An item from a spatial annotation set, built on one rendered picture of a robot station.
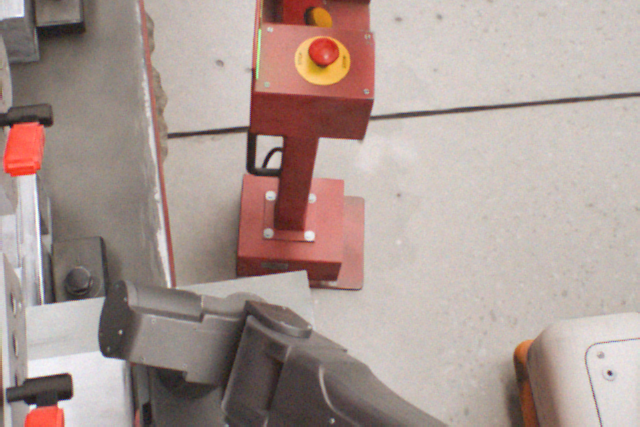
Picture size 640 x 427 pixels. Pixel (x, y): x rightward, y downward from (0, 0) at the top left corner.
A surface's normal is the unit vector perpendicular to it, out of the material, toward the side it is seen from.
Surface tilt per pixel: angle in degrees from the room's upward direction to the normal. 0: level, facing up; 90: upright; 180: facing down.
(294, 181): 90
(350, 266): 0
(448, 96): 0
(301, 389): 50
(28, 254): 0
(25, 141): 39
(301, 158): 90
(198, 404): 28
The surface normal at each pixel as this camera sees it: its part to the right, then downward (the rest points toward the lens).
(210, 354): 0.44, 0.22
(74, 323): 0.07, -0.40
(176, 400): 0.53, -0.39
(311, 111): -0.04, 0.92
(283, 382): -0.70, -0.14
